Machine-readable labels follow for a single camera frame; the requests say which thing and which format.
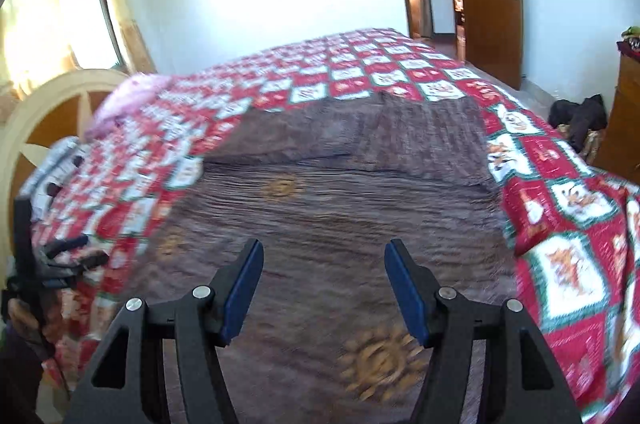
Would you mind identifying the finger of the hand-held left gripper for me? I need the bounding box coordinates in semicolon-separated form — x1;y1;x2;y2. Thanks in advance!
42;235;88;257
45;254;110;287

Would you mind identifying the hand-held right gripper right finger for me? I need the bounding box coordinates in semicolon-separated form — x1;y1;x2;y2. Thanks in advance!
384;238;583;424

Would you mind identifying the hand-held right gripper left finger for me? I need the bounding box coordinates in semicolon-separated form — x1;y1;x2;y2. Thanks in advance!
62;238;264;424

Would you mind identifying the brown knit sweater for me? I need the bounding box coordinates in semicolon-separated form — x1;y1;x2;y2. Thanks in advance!
120;91;518;424

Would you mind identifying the pile of dark clothes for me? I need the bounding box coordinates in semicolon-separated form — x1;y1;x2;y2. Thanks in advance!
548;94;608;153

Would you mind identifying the grey printed cloth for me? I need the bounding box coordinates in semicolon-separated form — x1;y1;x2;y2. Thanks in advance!
27;138;93;207

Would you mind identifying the cream wooden bed headboard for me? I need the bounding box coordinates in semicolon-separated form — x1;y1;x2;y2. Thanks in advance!
0;69;131;275

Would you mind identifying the pink pillow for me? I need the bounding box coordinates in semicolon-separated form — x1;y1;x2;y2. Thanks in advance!
85;73;173;140

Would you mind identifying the red printed checked blanket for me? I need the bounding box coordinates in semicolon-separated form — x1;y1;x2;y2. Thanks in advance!
17;28;640;424

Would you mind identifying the brown floral cloth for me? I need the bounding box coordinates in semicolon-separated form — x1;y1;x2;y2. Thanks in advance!
580;129;609;166

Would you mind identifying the window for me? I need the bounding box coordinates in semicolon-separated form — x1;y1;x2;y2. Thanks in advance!
54;0;126;70

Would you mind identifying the wooden cabinet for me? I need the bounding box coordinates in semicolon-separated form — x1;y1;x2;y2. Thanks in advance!
595;51;640;186

